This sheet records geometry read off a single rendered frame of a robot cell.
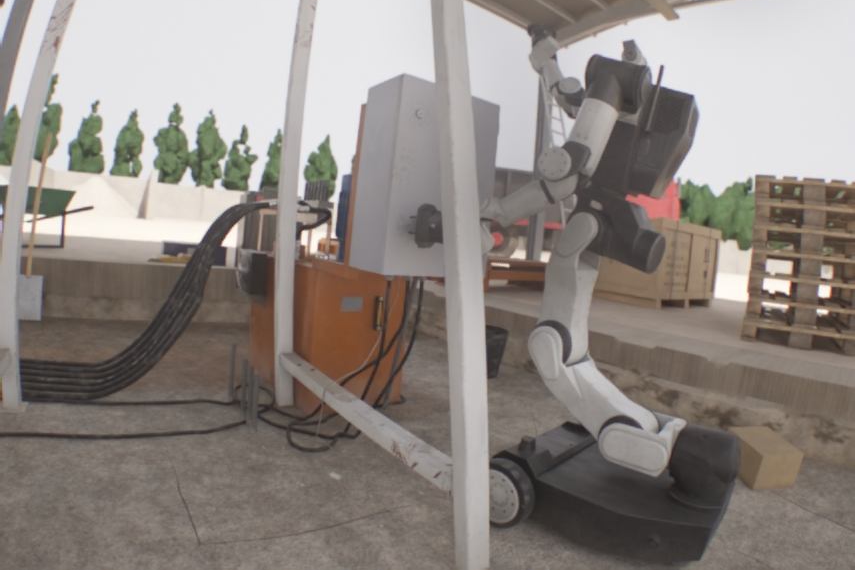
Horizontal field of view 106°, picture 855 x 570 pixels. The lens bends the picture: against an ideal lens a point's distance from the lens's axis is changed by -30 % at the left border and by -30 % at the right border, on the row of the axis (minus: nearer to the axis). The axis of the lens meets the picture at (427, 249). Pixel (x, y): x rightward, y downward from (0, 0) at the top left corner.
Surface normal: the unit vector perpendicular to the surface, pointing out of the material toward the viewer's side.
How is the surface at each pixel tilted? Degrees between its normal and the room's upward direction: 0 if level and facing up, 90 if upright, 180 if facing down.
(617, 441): 90
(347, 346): 90
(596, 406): 90
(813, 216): 90
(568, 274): 115
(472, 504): 81
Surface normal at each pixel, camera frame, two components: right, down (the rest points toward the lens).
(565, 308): -0.73, -0.05
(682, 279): 0.46, 0.07
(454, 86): 0.59, -0.08
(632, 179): -0.66, 0.40
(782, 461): -0.15, 0.01
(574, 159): -0.49, -0.17
